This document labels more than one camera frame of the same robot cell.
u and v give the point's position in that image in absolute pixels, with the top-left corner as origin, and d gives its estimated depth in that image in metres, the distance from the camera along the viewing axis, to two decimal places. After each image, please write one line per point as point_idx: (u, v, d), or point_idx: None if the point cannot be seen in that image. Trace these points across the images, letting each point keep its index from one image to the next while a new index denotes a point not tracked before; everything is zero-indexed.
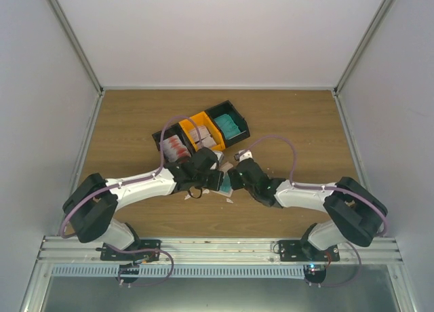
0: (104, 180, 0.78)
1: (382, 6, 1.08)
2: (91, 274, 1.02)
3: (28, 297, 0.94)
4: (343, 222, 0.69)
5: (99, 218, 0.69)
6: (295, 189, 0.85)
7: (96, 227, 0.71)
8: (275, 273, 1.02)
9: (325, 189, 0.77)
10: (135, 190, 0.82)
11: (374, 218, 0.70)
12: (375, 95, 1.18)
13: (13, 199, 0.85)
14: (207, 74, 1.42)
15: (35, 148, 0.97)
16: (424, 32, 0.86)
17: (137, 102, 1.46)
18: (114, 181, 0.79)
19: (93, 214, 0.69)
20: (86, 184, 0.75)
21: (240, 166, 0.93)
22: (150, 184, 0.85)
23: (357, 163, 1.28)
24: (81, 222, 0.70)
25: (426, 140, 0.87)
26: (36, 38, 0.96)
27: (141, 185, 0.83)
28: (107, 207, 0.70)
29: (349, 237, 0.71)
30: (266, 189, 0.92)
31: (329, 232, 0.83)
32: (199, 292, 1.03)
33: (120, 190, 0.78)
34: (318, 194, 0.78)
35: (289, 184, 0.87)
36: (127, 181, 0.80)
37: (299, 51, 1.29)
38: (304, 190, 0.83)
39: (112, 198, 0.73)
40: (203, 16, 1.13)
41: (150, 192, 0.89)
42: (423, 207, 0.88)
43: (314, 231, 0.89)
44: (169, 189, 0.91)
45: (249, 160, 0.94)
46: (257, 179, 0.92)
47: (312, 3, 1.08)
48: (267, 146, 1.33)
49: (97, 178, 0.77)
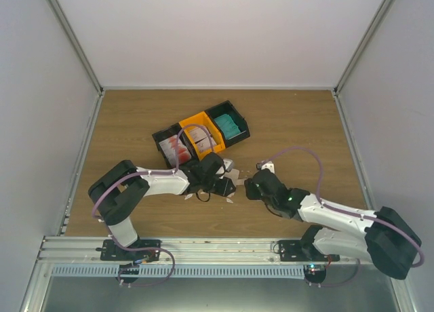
0: (135, 167, 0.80)
1: (382, 7, 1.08)
2: (91, 275, 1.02)
3: (28, 298, 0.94)
4: (382, 255, 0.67)
5: (131, 198, 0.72)
6: (325, 209, 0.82)
7: (126, 209, 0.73)
8: (275, 273, 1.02)
9: (363, 218, 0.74)
10: (161, 181, 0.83)
11: (409, 249, 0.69)
12: (375, 96, 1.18)
13: (13, 199, 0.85)
14: (207, 74, 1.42)
15: (36, 147, 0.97)
16: (424, 34, 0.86)
17: (137, 101, 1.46)
18: (144, 169, 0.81)
19: (126, 195, 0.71)
20: (118, 169, 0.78)
21: (255, 177, 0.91)
22: (171, 180, 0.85)
23: (357, 164, 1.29)
24: (111, 203, 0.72)
25: (425, 140, 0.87)
26: (36, 38, 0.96)
27: (165, 178, 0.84)
28: (140, 190, 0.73)
29: (380, 266, 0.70)
30: (287, 201, 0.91)
31: (344, 247, 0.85)
32: (199, 292, 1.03)
33: (148, 178, 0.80)
34: (354, 222, 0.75)
35: (319, 201, 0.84)
36: (155, 171, 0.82)
37: (299, 51, 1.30)
38: (338, 212, 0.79)
39: (144, 182, 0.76)
40: (203, 17, 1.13)
41: (167, 189, 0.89)
42: (423, 207, 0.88)
43: (328, 240, 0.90)
44: (182, 189, 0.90)
45: (265, 171, 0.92)
46: (274, 190, 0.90)
47: (312, 3, 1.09)
48: (292, 159, 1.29)
49: (129, 163, 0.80)
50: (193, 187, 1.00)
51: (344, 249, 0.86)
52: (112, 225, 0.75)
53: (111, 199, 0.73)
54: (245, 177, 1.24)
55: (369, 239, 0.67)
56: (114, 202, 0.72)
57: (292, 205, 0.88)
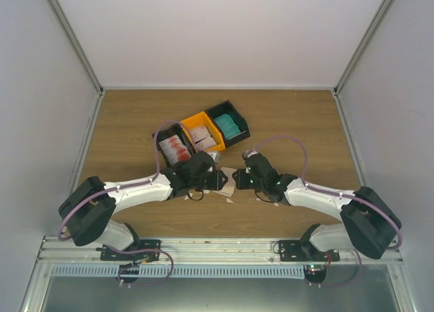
0: (102, 183, 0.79)
1: (382, 6, 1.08)
2: (91, 275, 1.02)
3: (28, 298, 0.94)
4: (356, 230, 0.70)
5: (96, 221, 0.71)
6: (308, 190, 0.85)
7: (93, 230, 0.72)
8: (275, 273, 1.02)
9: (342, 197, 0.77)
10: (133, 193, 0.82)
11: (388, 229, 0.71)
12: (375, 95, 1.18)
13: (13, 199, 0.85)
14: (207, 74, 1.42)
15: (35, 148, 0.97)
16: (423, 32, 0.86)
17: (137, 102, 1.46)
18: (112, 185, 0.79)
19: (90, 218, 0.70)
20: (85, 187, 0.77)
21: (249, 159, 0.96)
22: (147, 189, 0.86)
23: (357, 163, 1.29)
24: (77, 224, 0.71)
25: (425, 140, 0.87)
26: (36, 38, 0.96)
27: (138, 190, 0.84)
28: (104, 211, 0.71)
29: (359, 246, 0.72)
30: (274, 185, 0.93)
31: (333, 237, 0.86)
32: (199, 292, 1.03)
33: (117, 194, 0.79)
34: (332, 200, 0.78)
35: (302, 183, 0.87)
36: (125, 185, 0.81)
37: (299, 51, 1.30)
38: (318, 192, 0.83)
39: (109, 201, 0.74)
40: (202, 16, 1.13)
41: (146, 198, 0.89)
42: (422, 207, 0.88)
43: (319, 235, 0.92)
44: (165, 195, 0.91)
45: (259, 154, 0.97)
46: (264, 173, 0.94)
47: (312, 3, 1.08)
48: (283, 146, 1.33)
49: (95, 180, 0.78)
50: (179, 191, 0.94)
51: (333, 240, 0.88)
52: (84, 245, 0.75)
53: (78, 220, 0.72)
54: None
55: (345, 214, 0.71)
56: (80, 224, 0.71)
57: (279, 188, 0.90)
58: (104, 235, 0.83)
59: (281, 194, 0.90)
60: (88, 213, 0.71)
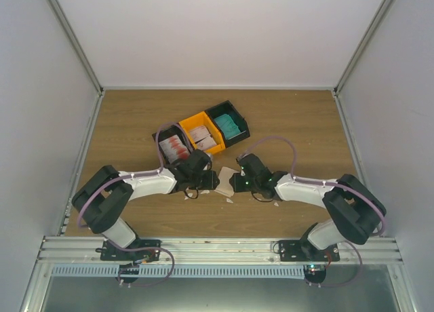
0: (116, 171, 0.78)
1: (382, 6, 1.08)
2: (91, 275, 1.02)
3: (28, 298, 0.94)
4: (341, 218, 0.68)
5: (116, 205, 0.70)
6: (296, 183, 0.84)
7: (112, 216, 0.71)
8: (275, 273, 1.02)
9: (325, 184, 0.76)
10: (146, 183, 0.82)
11: (373, 215, 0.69)
12: (375, 95, 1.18)
13: (13, 199, 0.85)
14: (207, 74, 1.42)
15: (35, 147, 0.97)
16: (423, 32, 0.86)
17: (137, 101, 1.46)
18: (126, 173, 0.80)
19: (110, 203, 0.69)
20: (99, 176, 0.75)
21: (242, 159, 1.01)
22: (159, 180, 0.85)
23: (357, 163, 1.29)
24: (96, 211, 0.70)
25: (425, 140, 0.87)
26: (36, 38, 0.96)
27: (150, 180, 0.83)
28: (123, 195, 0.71)
29: (346, 234, 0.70)
30: (267, 182, 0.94)
31: (326, 232, 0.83)
32: (199, 292, 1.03)
33: (131, 180, 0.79)
34: (317, 189, 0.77)
35: (290, 178, 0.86)
36: (138, 174, 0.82)
37: (299, 51, 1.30)
38: (304, 183, 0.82)
39: (127, 186, 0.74)
40: (202, 16, 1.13)
41: (154, 189, 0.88)
42: (422, 207, 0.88)
43: (315, 231, 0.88)
44: (169, 188, 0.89)
45: (251, 154, 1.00)
46: (256, 171, 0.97)
47: (312, 3, 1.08)
48: (279, 146, 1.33)
49: (110, 168, 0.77)
50: (181, 186, 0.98)
51: (329, 236, 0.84)
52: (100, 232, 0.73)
53: (95, 208, 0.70)
54: None
55: (327, 200, 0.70)
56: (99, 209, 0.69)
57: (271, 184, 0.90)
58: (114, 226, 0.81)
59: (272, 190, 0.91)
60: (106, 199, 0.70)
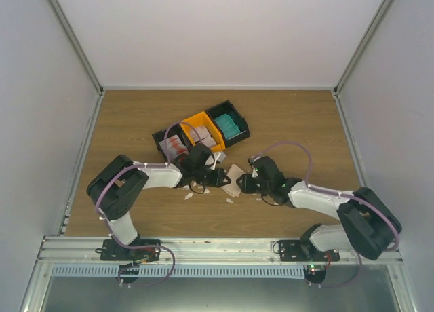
0: (131, 160, 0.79)
1: (382, 6, 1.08)
2: (91, 275, 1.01)
3: (28, 297, 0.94)
4: (354, 231, 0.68)
5: (132, 190, 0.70)
6: (310, 191, 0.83)
7: (127, 203, 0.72)
8: (275, 273, 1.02)
9: (341, 196, 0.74)
10: (157, 173, 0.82)
11: (387, 232, 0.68)
12: (375, 95, 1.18)
13: (13, 199, 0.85)
14: (207, 74, 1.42)
15: (35, 146, 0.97)
16: (424, 31, 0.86)
17: (137, 101, 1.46)
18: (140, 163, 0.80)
19: (126, 189, 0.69)
20: (115, 164, 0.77)
21: (257, 161, 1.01)
22: (170, 173, 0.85)
23: (357, 163, 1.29)
24: (113, 198, 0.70)
25: (426, 139, 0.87)
26: (36, 38, 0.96)
27: (163, 171, 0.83)
28: (139, 180, 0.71)
29: (357, 247, 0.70)
30: (281, 188, 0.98)
31: (330, 237, 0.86)
32: (199, 292, 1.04)
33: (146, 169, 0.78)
34: (333, 200, 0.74)
35: (305, 184, 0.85)
36: (151, 164, 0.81)
37: (299, 50, 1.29)
38: (319, 192, 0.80)
39: (142, 173, 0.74)
40: (202, 15, 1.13)
41: (164, 182, 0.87)
42: (423, 207, 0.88)
43: (321, 233, 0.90)
44: (174, 182, 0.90)
45: (266, 157, 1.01)
46: (270, 175, 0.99)
47: (312, 2, 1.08)
48: (279, 146, 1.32)
49: (125, 158, 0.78)
50: (185, 180, 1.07)
51: (336, 241, 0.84)
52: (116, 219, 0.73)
53: (112, 194, 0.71)
54: None
55: (344, 213, 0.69)
56: (116, 196, 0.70)
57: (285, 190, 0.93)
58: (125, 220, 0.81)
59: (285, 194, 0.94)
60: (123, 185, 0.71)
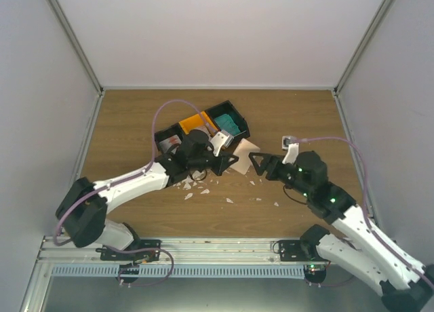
0: (92, 182, 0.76)
1: (384, 4, 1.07)
2: (91, 274, 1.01)
3: (28, 297, 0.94)
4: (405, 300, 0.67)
5: (90, 223, 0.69)
6: (372, 240, 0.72)
7: (89, 232, 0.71)
8: (275, 273, 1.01)
9: (411, 270, 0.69)
10: (126, 190, 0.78)
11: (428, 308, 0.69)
12: (375, 95, 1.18)
13: (13, 200, 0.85)
14: (207, 74, 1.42)
15: (34, 146, 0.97)
16: (424, 31, 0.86)
17: (137, 101, 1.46)
18: (103, 183, 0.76)
19: (83, 222, 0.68)
20: (74, 189, 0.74)
21: (304, 163, 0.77)
22: (145, 180, 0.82)
23: (357, 163, 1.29)
24: (74, 228, 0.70)
25: (426, 139, 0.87)
26: (37, 40, 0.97)
27: (133, 183, 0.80)
28: (95, 214, 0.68)
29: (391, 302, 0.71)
30: (325, 201, 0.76)
31: (346, 262, 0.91)
32: (199, 292, 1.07)
33: (108, 192, 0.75)
34: (401, 268, 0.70)
35: (368, 226, 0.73)
36: (116, 182, 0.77)
37: (299, 50, 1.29)
38: (384, 247, 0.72)
39: (101, 203, 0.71)
40: (201, 15, 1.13)
41: (142, 189, 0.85)
42: (424, 207, 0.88)
43: (339, 254, 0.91)
44: (161, 184, 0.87)
45: (318, 159, 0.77)
46: (317, 180, 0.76)
47: (311, 2, 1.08)
48: (279, 146, 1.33)
49: (85, 181, 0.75)
50: (177, 177, 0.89)
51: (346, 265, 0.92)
52: (82, 245, 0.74)
53: (74, 222, 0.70)
54: (246, 177, 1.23)
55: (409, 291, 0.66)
56: (75, 226, 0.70)
57: (333, 208, 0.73)
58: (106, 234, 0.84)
59: (329, 211, 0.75)
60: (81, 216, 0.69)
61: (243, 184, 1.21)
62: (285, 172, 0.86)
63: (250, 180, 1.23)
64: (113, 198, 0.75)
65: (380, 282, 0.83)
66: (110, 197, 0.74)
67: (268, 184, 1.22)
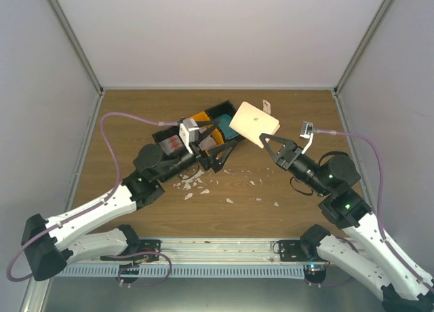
0: (45, 220, 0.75)
1: (384, 2, 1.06)
2: (91, 274, 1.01)
3: (28, 298, 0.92)
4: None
5: (41, 266, 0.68)
6: (385, 250, 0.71)
7: (47, 270, 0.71)
8: (275, 273, 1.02)
9: (422, 282, 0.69)
10: (81, 226, 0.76)
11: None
12: (376, 94, 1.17)
13: (13, 201, 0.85)
14: (206, 74, 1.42)
15: (33, 145, 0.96)
16: (424, 30, 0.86)
17: (137, 102, 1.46)
18: (55, 222, 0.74)
19: (35, 265, 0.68)
20: (27, 228, 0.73)
21: (338, 170, 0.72)
22: (104, 211, 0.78)
23: (357, 164, 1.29)
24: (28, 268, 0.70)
25: (427, 138, 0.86)
26: (38, 41, 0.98)
27: (91, 216, 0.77)
28: (44, 256, 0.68)
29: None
30: (342, 208, 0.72)
31: (347, 264, 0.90)
32: (199, 292, 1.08)
33: (60, 230, 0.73)
34: (411, 281, 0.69)
35: (383, 236, 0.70)
36: (68, 218, 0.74)
37: (298, 51, 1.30)
38: (398, 259, 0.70)
39: (51, 243, 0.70)
40: (200, 15, 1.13)
41: (106, 218, 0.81)
42: (425, 206, 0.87)
43: (338, 255, 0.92)
44: (127, 210, 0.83)
45: (353, 168, 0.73)
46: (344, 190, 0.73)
47: (311, 2, 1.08)
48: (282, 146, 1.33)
49: (39, 219, 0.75)
50: (149, 198, 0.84)
51: (347, 267, 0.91)
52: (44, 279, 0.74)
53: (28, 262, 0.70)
54: (246, 177, 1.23)
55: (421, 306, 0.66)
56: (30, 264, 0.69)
57: (348, 216, 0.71)
58: (87, 252, 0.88)
59: (342, 217, 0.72)
60: (32, 258, 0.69)
61: (243, 184, 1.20)
62: (304, 167, 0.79)
63: (250, 180, 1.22)
64: (64, 237, 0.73)
65: (381, 286, 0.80)
66: (60, 237, 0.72)
67: (268, 184, 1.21)
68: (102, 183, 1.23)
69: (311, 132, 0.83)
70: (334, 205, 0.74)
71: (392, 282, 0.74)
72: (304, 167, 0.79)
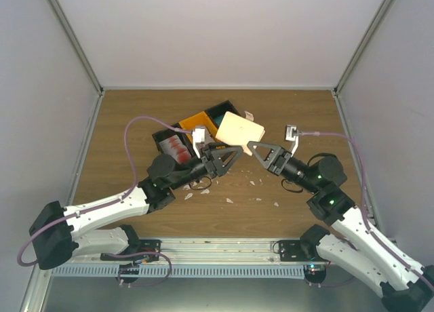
0: (64, 208, 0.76)
1: (384, 1, 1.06)
2: (91, 274, 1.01)
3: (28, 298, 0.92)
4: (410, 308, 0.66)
5: (54, 250, 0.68)
6: (372, 241, 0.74)
7: (55, 257, 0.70)
8: (275, 273, 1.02)
9: (411, 270, 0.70)
10: (97, 219, 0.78)
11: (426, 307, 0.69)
12: (376, 94, 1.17)
13: (13, 201, 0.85)
14: (206, 74, 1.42)
15: (33, 144, 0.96)
16: (424, 29, 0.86)
17: (137, 102, 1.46)
18: (73, 211, 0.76)
19: (47, 250, 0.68)
20: (45, 212, 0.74)
21: (325, 170, 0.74)
22: (120, 209, 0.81)
23: (357, 163, 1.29)
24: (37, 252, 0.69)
25: (426, 138, 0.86)
26: (38, 41, 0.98)
27: (106, 211, 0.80)
28: (59, 242, 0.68)
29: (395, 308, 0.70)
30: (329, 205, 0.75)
31: (346, 262, 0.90)
32: (199, 292, 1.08)
33: (76, 220, 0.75)
34: (400, 270, 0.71)
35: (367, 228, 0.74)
36: (85, 209, 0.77)
37: (298, 50, 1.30)
38: (385, 249, 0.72)
39: (68, 231, 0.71)
40: (200, 15, 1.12)
41: (119, 216, 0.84)
42: (425, 206, 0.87)
43: (337, 254, 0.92)
44: (141, 211, 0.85)
45: (340, 169, 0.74)
46: (331, 188, 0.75)
47: (311, 2, 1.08)
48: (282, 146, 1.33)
49: (57, 206, 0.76)
50: (161, 203, 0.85)
51: (346, 266, 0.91)
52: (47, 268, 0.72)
53: (40, 246, 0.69)
54: (246, 177, 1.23)
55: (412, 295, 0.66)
56: (43, 248, 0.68)
57: (333, 212, 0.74)
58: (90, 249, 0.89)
59: (328, 213, 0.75)
60: (47, 243, 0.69)
61: (243, 184, 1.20)
62: (293, 167, 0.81)
63: (250, 180, 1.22)
64: (81, 227, 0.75)
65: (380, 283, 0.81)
66: (76, 226, 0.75)
67: (268, 184, 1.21)
68: (102, 183, 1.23)
69: (296, 134, 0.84)
70: (321, 203, 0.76)
71: (384, 274, 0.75)
72: (294, 168, 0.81)
